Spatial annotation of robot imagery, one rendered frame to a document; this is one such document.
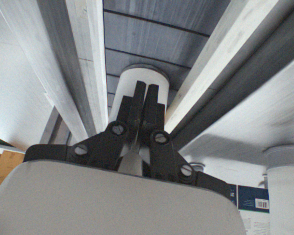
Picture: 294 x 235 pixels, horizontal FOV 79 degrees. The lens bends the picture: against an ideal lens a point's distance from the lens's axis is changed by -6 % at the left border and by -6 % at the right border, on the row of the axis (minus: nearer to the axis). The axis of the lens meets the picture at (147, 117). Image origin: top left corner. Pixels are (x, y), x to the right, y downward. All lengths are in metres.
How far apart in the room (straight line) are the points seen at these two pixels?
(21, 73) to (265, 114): 0.38
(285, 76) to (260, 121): 0.09
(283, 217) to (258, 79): 0.22
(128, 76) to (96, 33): 0.04
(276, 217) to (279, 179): 0.06
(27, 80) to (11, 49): 0.09
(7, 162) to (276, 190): 2.03
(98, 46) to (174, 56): 0.07
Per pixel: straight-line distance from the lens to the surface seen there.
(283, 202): 0.36
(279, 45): 0.21
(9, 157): 2.12
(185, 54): 0.17
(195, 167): 0.51
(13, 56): 0.36
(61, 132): 0.40
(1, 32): 0.32
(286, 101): 0.24
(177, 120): 0.19
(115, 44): 0.17
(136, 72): 0.18
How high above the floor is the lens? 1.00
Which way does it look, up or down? 25 degrees down
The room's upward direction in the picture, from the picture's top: 170 degrees counter-clockwise
